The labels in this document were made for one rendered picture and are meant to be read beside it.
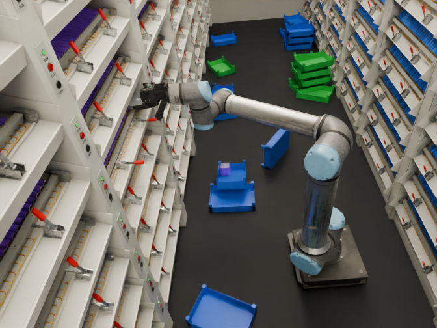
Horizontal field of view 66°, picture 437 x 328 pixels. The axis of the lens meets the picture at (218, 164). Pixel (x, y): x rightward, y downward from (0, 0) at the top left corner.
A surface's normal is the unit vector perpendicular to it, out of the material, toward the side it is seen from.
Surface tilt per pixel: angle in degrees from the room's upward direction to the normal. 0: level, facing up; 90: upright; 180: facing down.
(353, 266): 2
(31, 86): 90
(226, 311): 0
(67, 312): 18
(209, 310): 0
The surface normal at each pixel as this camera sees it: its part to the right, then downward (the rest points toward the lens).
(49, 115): -0.04, 0.67
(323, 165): -0.60, 0.49
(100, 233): 0.21, -0.72
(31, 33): 0.99, -0.05
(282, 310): -0.10, -0.74
